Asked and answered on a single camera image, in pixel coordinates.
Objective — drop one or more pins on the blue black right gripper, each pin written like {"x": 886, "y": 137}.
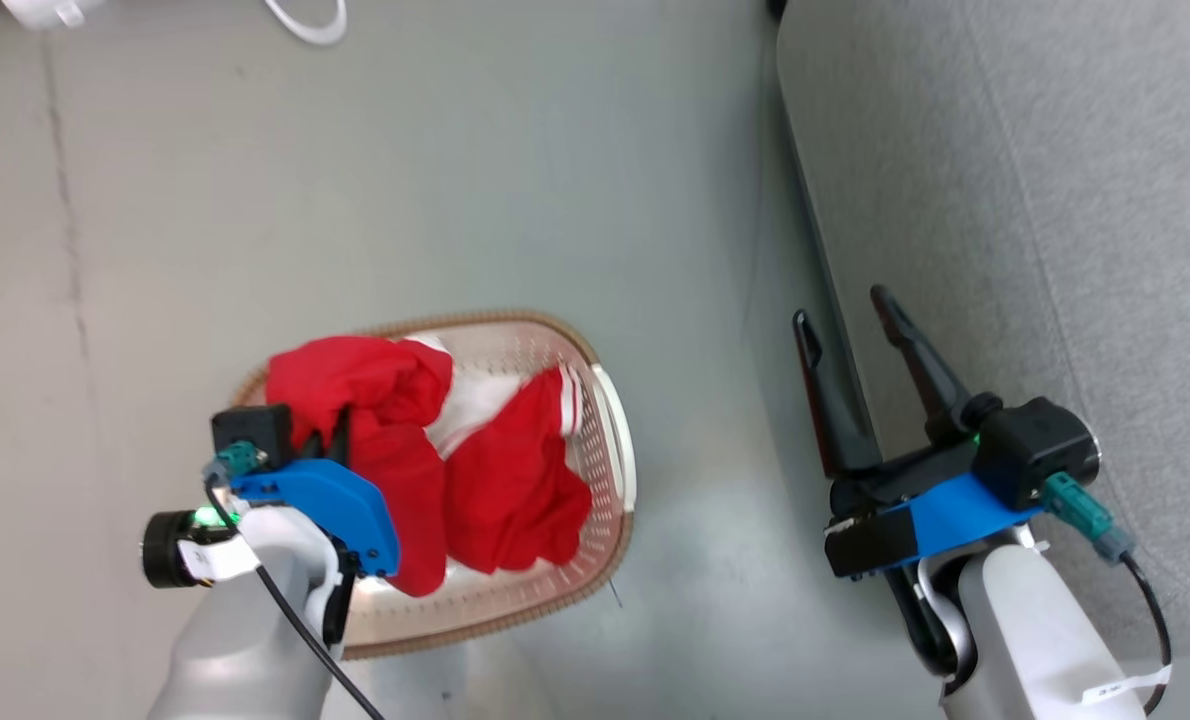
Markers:
{"x": 905, "y": 525}

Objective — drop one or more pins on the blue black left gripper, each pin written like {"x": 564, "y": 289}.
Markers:
{"x": 340, "y": 505}

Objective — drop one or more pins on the plain red garment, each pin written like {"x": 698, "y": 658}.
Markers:
{"x": 355, "y": 380}

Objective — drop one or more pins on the red garment with white stripes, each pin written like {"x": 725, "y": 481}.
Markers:
{"x": 515, "y": 490}

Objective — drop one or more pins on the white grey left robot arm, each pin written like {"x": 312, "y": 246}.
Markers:
{"x": 245, "y": 640}

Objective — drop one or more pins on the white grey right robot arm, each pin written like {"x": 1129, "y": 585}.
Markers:
{"x": 1035, "y": 630}

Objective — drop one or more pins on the beige perforated laundry basket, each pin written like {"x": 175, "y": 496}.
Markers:
{"x": 515, "y": 620}

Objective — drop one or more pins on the grey fabric sofa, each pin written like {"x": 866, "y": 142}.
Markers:
{"x": 1035, "y": 200}

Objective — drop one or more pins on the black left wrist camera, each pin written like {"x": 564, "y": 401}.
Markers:
{"x": 250, "y": 428}

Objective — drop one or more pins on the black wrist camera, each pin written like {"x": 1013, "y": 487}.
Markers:
{"x": 250, "y": 428}
{"x": 1035, "y": 445}

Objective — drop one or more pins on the teal left camera connector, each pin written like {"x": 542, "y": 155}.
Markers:
{"x": 235, "y": 462}

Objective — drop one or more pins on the teal camera connector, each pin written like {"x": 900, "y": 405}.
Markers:
{"x": 1080, "y": 510}
{"x": 235, "y": 462}

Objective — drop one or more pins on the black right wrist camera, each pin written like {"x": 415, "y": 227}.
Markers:
{"x": 1035, "y": 445}

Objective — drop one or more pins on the teal right camera connector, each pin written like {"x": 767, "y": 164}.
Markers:
{"x": 1080, "y": 510}

